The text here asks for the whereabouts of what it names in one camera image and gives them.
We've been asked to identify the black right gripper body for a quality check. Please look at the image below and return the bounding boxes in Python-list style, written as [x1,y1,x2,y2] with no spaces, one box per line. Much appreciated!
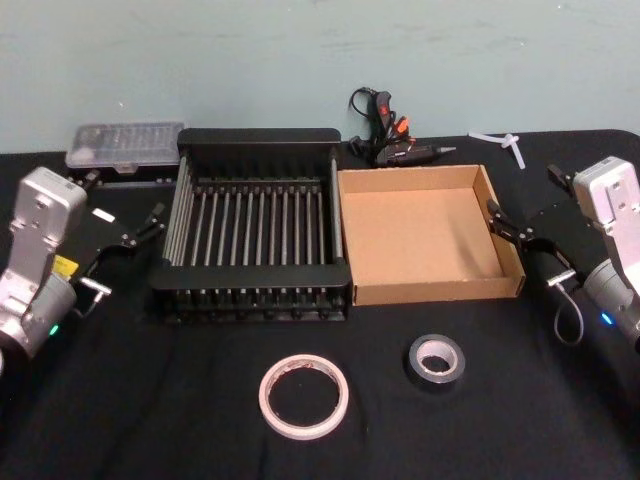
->
[528,192,610,282]

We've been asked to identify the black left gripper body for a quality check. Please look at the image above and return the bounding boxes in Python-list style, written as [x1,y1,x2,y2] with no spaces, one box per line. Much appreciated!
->
[53,188,140,284]

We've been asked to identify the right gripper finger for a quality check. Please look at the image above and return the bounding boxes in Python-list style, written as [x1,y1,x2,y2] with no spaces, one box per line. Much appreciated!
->
[486,198,535,254]
[546,163,576,194]

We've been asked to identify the roll of silver tape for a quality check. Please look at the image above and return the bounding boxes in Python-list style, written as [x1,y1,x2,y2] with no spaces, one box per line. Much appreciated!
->
[407,333,467,394]

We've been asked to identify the roll of white tape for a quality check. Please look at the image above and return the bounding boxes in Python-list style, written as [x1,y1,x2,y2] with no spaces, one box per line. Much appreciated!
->
[258,353,350,441]

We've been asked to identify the clear plastic case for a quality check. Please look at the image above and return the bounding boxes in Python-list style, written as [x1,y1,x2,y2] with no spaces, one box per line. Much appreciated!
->
[64,118,186,177]

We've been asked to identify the shallow brown cardboard tray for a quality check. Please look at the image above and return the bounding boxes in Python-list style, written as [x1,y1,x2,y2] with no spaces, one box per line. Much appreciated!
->
[337,163,526,307]

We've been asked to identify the black rack with steel bars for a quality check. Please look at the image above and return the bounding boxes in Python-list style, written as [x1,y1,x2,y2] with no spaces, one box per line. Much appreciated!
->
[148,127,352,326]

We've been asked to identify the black table cloth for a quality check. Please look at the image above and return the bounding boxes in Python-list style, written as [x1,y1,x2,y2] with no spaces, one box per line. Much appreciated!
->
[0,128,640,480]

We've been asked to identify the right gripper's thin dark cable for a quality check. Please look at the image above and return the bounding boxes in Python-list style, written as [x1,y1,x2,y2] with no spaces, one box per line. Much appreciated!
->
[546,269,586,347]

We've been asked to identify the gripper's thin dark cable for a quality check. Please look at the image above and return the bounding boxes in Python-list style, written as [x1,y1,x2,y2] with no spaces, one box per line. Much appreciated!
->
[546,269,586,347]
[74,277,114,321]

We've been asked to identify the left gripper's thin dark cable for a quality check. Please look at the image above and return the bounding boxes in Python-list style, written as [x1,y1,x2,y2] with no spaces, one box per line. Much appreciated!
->
[74,277,114,321]

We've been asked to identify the black corded tool, orange parts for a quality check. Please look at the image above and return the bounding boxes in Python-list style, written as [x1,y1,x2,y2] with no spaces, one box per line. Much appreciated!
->
[347,85,459,169]

